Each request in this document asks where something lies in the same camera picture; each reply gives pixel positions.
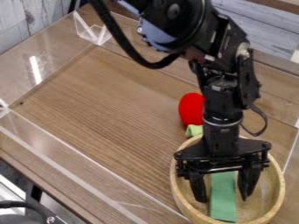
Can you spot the red plush ball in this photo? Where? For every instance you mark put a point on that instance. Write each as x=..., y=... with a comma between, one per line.
x=191, y=109

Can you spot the clear acrylic enclosure wall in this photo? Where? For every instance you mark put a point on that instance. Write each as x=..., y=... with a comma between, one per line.
x=89, y=128

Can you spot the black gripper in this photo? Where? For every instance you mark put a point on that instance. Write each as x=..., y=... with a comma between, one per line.
x=195, y=161

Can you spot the green rectangular block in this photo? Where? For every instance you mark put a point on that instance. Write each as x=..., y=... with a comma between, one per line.
x=223, y=197

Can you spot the brown wooden bowl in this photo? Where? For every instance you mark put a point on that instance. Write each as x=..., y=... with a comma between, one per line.
x=256, y=210

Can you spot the clear acrylic corner bracket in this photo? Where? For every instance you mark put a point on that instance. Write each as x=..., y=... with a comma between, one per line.
x=94, y=34

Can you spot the black table frame bracket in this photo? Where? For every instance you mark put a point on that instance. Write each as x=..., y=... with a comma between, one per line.
x=38, y=211

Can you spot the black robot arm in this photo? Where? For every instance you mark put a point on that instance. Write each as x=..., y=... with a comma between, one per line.
x=187, y=28

